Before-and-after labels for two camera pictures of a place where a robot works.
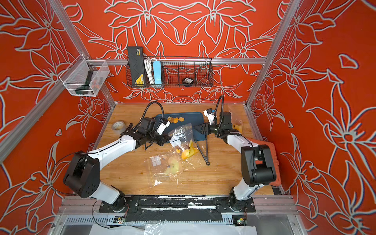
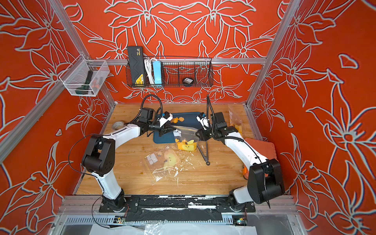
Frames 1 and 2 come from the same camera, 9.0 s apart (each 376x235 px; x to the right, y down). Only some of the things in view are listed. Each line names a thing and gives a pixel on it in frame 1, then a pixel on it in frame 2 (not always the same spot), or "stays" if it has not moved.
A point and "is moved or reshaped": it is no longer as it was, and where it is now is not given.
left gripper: (164, 139) → (163, 129)
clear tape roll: (119, 126) stays
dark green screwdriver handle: (84, 89) stays
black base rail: (209, 209) stays
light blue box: (157, 72) stays
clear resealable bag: (182, 139) is moved or reshaped
